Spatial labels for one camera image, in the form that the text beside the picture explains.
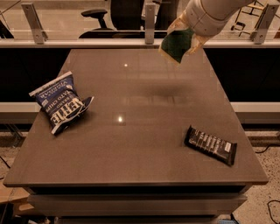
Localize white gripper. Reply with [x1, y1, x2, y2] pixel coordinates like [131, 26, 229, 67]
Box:
[167, 0, 230, 54]

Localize green and yellow sponge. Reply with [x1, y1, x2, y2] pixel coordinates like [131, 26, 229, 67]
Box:
[159, 28, 194, 64]

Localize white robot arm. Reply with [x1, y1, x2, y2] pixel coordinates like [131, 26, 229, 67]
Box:
[161, 0, 254, 60]

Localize black office chair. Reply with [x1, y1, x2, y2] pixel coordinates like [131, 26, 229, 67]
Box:
[80, 0, 179, 39]

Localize horizontal metal railing bar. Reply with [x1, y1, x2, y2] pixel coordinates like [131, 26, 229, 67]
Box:
[0, 38, 280, 49]

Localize black snack bar wrapper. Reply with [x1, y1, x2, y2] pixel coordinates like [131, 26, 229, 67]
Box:
[184, 126, 237, 166]

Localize grey table with drawers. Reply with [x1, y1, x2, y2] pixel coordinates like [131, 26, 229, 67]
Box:
[4, 49, 268, 219]

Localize blue potato chips bag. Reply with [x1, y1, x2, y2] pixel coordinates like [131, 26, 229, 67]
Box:
[29, 72, 94, 136]

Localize middle metal railing post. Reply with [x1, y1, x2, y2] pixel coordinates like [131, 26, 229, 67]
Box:
[144, 3, 155, 45]

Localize metal railing post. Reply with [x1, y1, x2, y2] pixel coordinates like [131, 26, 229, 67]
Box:
[21, 3, 48, 45]
[250, 1, 279, 45]
[144, 3, 155, 45]

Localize yellow stool frame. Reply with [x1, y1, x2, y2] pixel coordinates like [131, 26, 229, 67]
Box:
[230, 0, 267, 38]

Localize right metal railing post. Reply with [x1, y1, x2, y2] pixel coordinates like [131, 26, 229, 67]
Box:
[250, 1, 279, 45]

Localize left metal railing post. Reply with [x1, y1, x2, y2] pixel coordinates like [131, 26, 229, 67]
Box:
[21, 3, 48, 45]

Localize black floor cable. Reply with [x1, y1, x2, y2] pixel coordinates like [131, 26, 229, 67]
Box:
[267, 199, 280, 224]

